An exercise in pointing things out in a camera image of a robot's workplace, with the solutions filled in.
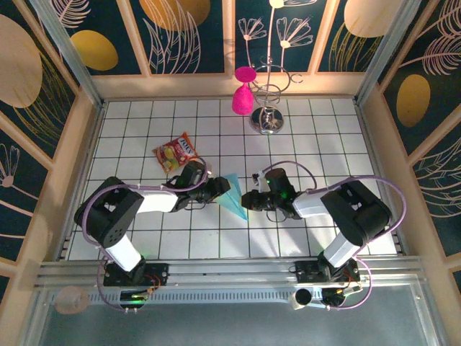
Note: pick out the light blue paper sheet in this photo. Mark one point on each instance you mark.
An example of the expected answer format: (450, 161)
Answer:
(232, 202)

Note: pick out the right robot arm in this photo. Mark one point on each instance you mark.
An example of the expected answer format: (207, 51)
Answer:
(356, 212)

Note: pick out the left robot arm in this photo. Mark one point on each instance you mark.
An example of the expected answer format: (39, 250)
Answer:
(108, 212)

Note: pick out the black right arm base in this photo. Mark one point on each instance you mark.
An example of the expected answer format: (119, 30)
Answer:
(306, 272)

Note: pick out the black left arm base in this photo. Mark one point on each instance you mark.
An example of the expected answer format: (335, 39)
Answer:
(158, 274)

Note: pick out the red yellow snack bag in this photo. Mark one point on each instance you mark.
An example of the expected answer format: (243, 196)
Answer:
(174, 153)

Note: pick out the chrome glass rack stand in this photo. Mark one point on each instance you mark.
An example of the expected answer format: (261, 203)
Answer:
(267, 120)

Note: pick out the pink wine glass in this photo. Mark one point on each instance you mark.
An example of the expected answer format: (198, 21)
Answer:
(242, 102)

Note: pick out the white cup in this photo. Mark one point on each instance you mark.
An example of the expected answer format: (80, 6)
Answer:
(302, 298)

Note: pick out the aluminium mounting rail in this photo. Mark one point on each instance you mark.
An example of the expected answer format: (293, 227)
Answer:
(230, 274)

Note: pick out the dark floral wall panel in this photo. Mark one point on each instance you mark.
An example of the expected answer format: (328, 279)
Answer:
(21, 216)
(443, 108)
(317, 36)
(443, 223)
(335, 54)
(108, 21)
(54, 108)
(212, 43)

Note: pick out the aluminium frame post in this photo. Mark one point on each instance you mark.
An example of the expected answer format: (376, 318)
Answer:
(385, 54)
(68, 54)

